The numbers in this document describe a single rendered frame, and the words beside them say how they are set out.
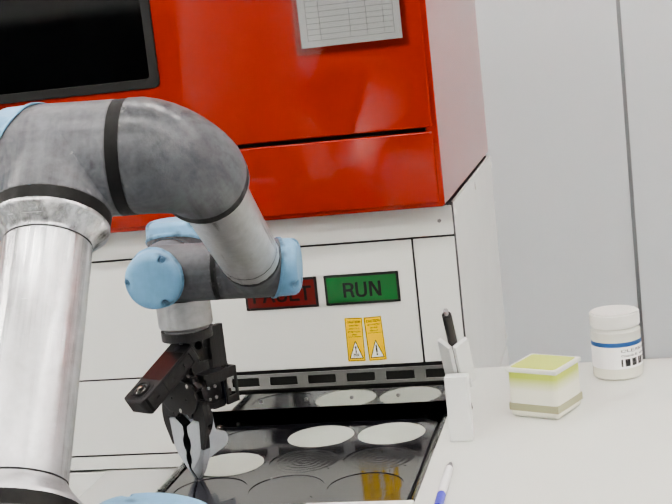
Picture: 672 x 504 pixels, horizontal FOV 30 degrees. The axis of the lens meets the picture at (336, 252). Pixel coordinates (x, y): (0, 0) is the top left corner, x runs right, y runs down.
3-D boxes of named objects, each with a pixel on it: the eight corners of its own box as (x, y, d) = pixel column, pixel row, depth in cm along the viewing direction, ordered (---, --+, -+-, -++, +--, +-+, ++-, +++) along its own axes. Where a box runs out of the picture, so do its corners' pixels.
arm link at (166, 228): (135, 227, 167) (150, 217, 175) (146, 307, 169) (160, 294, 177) (192, 221, 166) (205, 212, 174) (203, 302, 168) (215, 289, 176)
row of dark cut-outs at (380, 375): (192, 391, 204) (190, 377, 203) (461, 378, 194) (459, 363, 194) (191, 393, 203) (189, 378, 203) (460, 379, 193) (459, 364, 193)
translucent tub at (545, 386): (535, 400, 173) (530, 352, 172) (585, 404, 168) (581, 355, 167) (508, 416, 167) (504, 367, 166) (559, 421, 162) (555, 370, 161)
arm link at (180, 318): (179, 305, 167) (141, 302, 173) (184, 339, 168) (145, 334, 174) (220, 293, 173) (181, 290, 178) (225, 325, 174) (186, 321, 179)
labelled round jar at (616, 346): (593, 368, 185) (588, 306, 183) (642, 366, 183) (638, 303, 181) (593, 382, 178) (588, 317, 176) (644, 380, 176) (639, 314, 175)
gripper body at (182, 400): (242, 405, 176) (231, 321, 174) (196, 423, 170) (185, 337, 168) (205, 399, 182) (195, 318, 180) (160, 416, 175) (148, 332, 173)
